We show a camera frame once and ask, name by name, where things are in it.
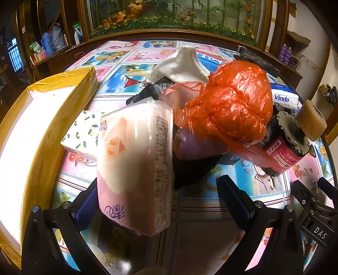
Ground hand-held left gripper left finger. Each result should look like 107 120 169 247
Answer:
21 178 111 275

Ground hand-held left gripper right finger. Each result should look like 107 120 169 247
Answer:
216 175 304 275

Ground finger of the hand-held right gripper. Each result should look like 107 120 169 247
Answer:
318 177 338 210
290 179 323 225

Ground pink rose tissue pack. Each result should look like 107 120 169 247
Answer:
96 102 175 237

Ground lemon print tissue box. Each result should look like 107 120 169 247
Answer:
60 110 106 160

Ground orange plastic bag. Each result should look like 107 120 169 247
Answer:
161 60 278 175

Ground blue tissue pack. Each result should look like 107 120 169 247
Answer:
267 71 299 110

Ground black plastic packet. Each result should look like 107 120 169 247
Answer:
126 77 175 106

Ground white towel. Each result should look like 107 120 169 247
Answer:
149 45 210 84

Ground printed tablecloth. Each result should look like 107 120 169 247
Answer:
50 40 338 275

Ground electric motor red label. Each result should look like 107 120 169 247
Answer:
264 110 313 177

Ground purple plastic pouch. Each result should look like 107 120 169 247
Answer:
173 127 230 162

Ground cork wheel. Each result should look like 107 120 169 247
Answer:
297 100 328 142

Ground dark tools on shelf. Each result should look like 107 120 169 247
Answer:
318 84 338 106

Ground purple bottles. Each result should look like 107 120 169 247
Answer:
278 44 293 64

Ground black plastic device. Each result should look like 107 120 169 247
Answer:
237 46 280 76

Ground wooden cabinet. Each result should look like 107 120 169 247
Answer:
29 0 304 85

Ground pink box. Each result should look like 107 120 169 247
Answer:
30 50 47 63

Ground window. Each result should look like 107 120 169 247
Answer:
7 38 24 73

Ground dark blue thermos jug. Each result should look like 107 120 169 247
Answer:
50 23 67 52

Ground fish tank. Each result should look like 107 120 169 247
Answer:
87 0 264 47

